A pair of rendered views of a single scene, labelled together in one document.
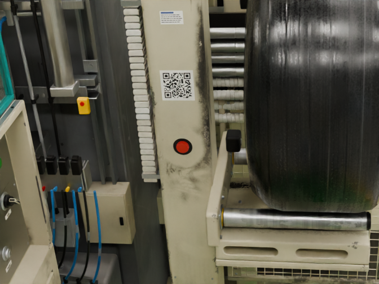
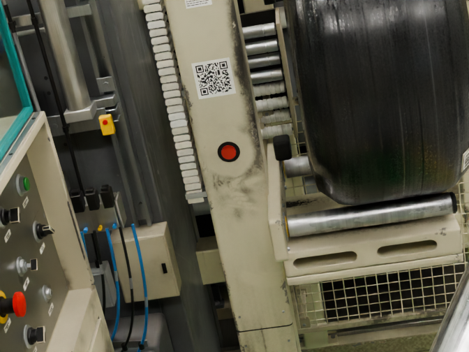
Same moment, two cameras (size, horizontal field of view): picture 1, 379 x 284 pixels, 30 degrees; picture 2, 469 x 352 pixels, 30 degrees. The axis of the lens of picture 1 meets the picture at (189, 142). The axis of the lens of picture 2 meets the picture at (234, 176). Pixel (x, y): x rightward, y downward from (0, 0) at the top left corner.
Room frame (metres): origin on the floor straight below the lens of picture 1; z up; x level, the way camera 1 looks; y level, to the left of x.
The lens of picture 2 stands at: (-0.19, 0.13, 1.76)
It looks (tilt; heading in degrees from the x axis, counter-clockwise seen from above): 25 degrees down; 356
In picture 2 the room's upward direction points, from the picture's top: 11 degrees counter-clockwise
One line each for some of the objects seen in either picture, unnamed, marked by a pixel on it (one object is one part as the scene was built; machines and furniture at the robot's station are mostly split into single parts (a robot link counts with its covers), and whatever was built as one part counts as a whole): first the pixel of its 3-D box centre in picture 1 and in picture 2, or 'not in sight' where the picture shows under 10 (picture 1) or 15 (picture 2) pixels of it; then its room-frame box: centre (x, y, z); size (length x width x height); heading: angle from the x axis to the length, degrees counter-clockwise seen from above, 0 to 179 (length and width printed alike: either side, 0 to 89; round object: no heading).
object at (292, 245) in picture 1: (291, 240); (369, 242); (1.34, -0.22, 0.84); 0.36 x 0.09 x 0.06; 80
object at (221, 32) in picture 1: (218, 69); (249, 78); (1.89, -0.10, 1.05); 0.20 x 0.15 x 0.30; 80
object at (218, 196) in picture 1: (222, 184); (278, 197); (1.51, -0.07, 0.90); 0.40 x 0.03 x 0.10; 170
